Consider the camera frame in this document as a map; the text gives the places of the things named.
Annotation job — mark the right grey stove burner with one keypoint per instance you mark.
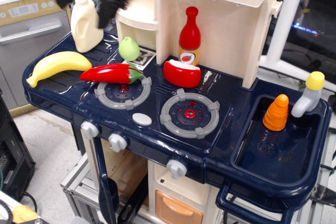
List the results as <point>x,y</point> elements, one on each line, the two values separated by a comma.
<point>190,115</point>

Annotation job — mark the grey toy dishwasher cabinet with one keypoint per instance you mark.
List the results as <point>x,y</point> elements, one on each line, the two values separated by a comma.
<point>28,28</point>

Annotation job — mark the grey oval button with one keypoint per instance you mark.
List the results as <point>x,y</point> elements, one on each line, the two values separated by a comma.
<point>141,119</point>

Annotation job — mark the grey yellow toy faucet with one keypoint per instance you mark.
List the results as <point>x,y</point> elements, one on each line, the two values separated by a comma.
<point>311,94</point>

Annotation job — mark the white stand pole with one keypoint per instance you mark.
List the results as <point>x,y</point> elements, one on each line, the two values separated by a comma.
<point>272,60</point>

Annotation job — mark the navy toy kitchen counter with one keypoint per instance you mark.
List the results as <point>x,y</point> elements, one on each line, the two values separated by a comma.
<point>274,171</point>

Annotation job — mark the cream toy kitchen shelf unit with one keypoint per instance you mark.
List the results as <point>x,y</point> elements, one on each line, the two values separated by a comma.
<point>233,32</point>

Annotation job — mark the red toy apple half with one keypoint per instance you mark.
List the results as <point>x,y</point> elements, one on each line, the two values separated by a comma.
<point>181,74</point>

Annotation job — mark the black computer case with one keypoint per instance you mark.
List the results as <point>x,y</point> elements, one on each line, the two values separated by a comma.
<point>17,165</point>

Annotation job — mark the orange toy drawer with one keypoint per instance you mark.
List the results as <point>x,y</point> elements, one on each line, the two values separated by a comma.
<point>174,211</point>

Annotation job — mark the right grey stove knob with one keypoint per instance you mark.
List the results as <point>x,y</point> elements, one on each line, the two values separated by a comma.
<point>176,168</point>

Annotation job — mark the grey stove knob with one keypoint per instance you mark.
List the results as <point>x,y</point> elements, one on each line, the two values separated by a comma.
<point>89,130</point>
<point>117,142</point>
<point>176,168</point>

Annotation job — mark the red toy chili pepper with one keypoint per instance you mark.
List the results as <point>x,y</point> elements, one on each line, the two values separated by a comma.
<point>118,73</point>

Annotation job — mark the cream detergent bottle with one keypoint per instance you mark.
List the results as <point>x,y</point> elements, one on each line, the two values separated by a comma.
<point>84,26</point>

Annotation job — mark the yellow toy banana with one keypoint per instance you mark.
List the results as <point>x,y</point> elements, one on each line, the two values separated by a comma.
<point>56,63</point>

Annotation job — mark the left grey stove knob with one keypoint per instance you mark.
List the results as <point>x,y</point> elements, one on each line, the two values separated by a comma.
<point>89,130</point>

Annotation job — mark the orange toy carrot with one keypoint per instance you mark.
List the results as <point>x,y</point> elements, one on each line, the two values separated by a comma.
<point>276,115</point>

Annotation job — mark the left grey stove burner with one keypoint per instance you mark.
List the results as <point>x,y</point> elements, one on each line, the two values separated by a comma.
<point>124,96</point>

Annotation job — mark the grey stove burner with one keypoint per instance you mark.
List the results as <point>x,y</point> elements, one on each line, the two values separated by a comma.
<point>124,96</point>
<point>190,115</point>

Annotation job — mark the navy toy oven door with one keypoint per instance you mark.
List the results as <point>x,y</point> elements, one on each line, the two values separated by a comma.
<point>108,193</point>

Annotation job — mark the green toy pear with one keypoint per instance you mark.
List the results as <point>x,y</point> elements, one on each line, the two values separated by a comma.
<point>129,50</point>

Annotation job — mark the middle grey stove knob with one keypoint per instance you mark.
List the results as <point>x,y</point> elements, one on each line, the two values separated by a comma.
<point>117,142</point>

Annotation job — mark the red ketchup bottle toy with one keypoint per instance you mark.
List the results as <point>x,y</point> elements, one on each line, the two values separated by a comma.
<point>190,39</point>

